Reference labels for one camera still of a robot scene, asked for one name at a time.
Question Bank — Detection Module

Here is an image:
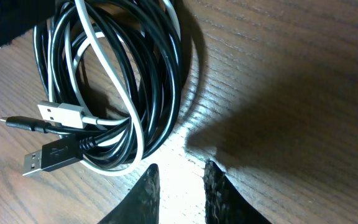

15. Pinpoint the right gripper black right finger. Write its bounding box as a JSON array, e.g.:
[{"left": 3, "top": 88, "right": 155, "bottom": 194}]
[{"left": 203, "top": 160, "right": 270, "bottom": 224}]

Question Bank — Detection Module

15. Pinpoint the black usb cable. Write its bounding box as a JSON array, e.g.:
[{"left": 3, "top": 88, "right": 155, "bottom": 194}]
[{"left": 0, "top": 0, "right": 183, "bottom": 177}]

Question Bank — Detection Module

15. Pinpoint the white usb cable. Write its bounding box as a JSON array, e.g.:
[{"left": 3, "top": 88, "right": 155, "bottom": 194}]
[{"left": 37, "top": 0, "right": 181, "bottom": 177}]

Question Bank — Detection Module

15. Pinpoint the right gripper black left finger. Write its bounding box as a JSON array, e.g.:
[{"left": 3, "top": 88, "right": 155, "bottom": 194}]
[{"left": 99, "top": 164, "right": 160, "bottom": 224}]

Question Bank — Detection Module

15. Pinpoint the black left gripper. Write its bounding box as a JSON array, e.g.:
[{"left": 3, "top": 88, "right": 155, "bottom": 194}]
[{"left": 0, "top": 0, "right": 56, "bottom": 46}]

